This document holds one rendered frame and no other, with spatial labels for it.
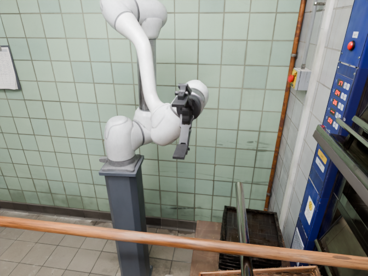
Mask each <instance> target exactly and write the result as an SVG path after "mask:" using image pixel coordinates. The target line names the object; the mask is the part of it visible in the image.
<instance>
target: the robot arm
mask: <svg viewBox="0 0 368 276"><path fill-rule="evenodd" d="M100 10H101V12H102V15H103V17H104V18H105V20H106V21H107V22H108V23H109V25H110V26H111V27H112V28H113V29H115V30H116V31H117V32H118V33H119V34H121V35H122V36H124V37H125V38H127V39H128V40H129V41H131V42H132V43H133V44H134V46H135V48H136V55H137V79H138V92H139V107H138V109H137V110H136V111H135V115H134V118H133V121H132V120H131V119H130V118H128V117H125V116H115V117H112V118H110V119H109V120H108V121H107V123H106V126H105V132H104V140H105V149H106V153H107V156H105V157H100V159H99V161H100V162H102V163H106V164H105V165H104V166H103V167H102V171H125V172H130V173H133V172H134V171H135V167H136V165H137V163H138V161H139V159H140V158H141V155H140V154H135V151H136V150H137V149H138V148H139V147H140V146H143V145H146V144H149V143H152V142H154V143H156V144H158V145H160V146H166V145H170V144H172V143H173V142H174V141H176V140H177V139H178V138H179V137H180V140H179V144H177V146H176V149H175V152H174V154H173V156H172V158H173V159H183V160H184V159H185V156H186V155H187V154H188V151H189V150H190V148H189V147H188V146H189V140H190V135H191V132H192V130H191V128H192V122H193V120H195V119H196V118H197V117H198V116H199V115H200V114H201V113H202V111H203V108H204V107H205V105H206V104H207V102H208V98H209V92H208V89H207V87H206V85H204V84H203V83H202V82H201V81H199V80H191V81H189V82H187V83H186V84H183V83H179V84H178V88H179V90H180V91H175V95H176V97H175V98H174V100H173V101H172V103H171V104H169V103H162V102H161V101H160V99H159V97H158V95H157V75H156V38H158V36H159V33H160V30H161V28H162V27H163V26H164V25H165V23H166V21H167V18H168V14H167V10H166V8H165V6H164V5H163V4H162V3H161V2H159V1H158V0H100Z"/></svg>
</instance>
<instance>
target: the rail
mask: <svg viewBox="0 0 368 276"><path fill-rule="evenodd" d="M316 130H317V131H318V133H319V134H320V135H321V136H322V137H323V138H324V139H325V141H326V142H327V143H328V144H329V145H330V146H331V147H332V149H333V150H334V151H335V152H336V153H337V154H338V156H339V157H340V158H341V159H342V160H343V161H344V162H345V164H346V165H347V166H348V167H349V168H350V170H351V171H352V172H353V173H354V174H355V175H356V177H357V178H358V179H359V180H360V181H361V182H362V183H363V185H364V186H365V187H366V188H367V189H368V171H367V170H366V169H365V168H364V167H363V166H362V165H361V164H360V163H359V162H358V160H357V159H356V158H355V157H354V156H353V155H352V154H351V153H350V152H349V151H348V150H347V149H346V148H345V147H344V146H343V145H342V144H341V143H340V142H339V141H338V140H337V139H336V138H335V137H334V136H333V135H332V134H331V133H330V132H329V131H328V130H327V129H326V128H325V127H324V126H323V125H320V124H318V125H317V127H316Z"/></svg>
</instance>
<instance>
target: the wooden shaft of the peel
mask: <svg viewBox="0 0 368 276"><path fill-rule="evenodd" d="M0 227H7V228H16V229H25V230H30V231H39V232H48V233H57V234H66V235H75V236H80V237H89V238H99V239H107V240H116V241H122V242H131V243H140V244H149V245H158V246H167V247H172V248H181V249H190V250H199V251H208V252H217V253H223V254H231V255H240V256H250V257H259V258H267V259H273V260H282V261H291V262H300V263H309V264H314V265H323V266H333V267H341V268H350V269H359V270H365V271H368V257H361V256H352V255H343V254H333V253H327V252H317V251H308V250H299V249H289V248H279V247H273V246H264V245H255V244H245V243H235V242H230V241H220V240H211V239H201V238H191V237H182V236H176V235H167V234H157V233H147V232H138V231H129V230H123V229H113V228H103V227H94V226H85V225H75V224H69V223H59V222H50V221H41V220H31V219H25V218H16V217H6V216H0Z"/></svg>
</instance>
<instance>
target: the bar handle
mask: <svg viewBox="0 0 368 276"><path fill-rule="evenodd" d="M336 122H337V123H338V124H339V125H340V126H341V127H342V128H343V129H344V130H346V131H347V132H348V133H349V134H348V136H347V138H346V139H345V141H344V143H343V146H344V147H345V148H346V149H347V150H349V148H350V146H351V145H352V143H353V141H354V139H356V140H357V141H358V142H360V143H361V144H362V145H363V146H364V147H365V148H366V149H367V150H368V140H367V139H366V138H364V137H363V136H362V135H360V134H359V133H358V132H357V131H356V130H354V129H353V128H352V127H351V126H350V125H348V124H347V123H346V122H345V121H343V120H342V119H341V118H336Z"/></svg>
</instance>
